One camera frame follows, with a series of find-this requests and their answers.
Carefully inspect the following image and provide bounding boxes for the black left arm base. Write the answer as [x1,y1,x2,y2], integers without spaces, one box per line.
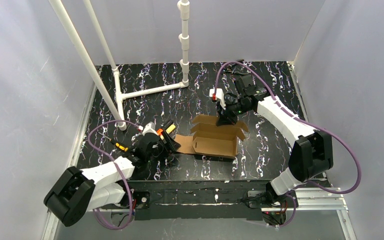
[114,190,151,210]

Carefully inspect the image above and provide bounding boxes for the black orange highlighter marker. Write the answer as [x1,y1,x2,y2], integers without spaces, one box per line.
[156,125,169,136]

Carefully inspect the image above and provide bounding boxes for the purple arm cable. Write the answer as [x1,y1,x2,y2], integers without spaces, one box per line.
[213,60,362,229]
[86,119,143,231]

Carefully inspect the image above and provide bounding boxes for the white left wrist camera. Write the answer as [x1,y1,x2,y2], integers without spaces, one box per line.
[137,122,158,136]

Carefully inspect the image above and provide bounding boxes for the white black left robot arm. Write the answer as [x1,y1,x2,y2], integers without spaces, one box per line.
[43,130,181,227]

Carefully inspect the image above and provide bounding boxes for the white PVC pipe frame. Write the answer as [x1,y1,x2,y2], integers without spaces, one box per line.
[48,0,192,131]

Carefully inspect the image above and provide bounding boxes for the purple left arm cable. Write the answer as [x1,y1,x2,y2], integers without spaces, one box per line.
[86,119,143,231]

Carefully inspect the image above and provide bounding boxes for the aluminium rail frame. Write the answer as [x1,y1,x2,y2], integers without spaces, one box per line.
[41,82,349,240]

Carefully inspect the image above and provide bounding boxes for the yellow black screwdriver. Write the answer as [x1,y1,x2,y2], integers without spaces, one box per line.
[109,138,129,152]

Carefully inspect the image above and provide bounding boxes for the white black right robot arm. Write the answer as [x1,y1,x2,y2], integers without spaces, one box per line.
[209,74,334,201]

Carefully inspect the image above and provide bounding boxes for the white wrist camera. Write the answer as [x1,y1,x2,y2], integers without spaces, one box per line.
[209,88,226,110]
[137,122,158,136]

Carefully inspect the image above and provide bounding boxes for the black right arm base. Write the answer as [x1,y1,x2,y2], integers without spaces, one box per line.
[238,187,299,228]

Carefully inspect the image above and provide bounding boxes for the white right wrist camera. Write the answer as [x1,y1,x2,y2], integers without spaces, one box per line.
[209,88,226,110]

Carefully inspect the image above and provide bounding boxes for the brown cardboard paper box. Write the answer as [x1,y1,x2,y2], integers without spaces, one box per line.
[174,114,249,159]

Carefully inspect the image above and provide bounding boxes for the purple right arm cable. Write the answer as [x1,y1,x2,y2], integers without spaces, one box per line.
[213,60,362,229]

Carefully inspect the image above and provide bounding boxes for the black pliers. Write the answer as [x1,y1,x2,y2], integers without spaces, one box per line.
[222,63,250,76]

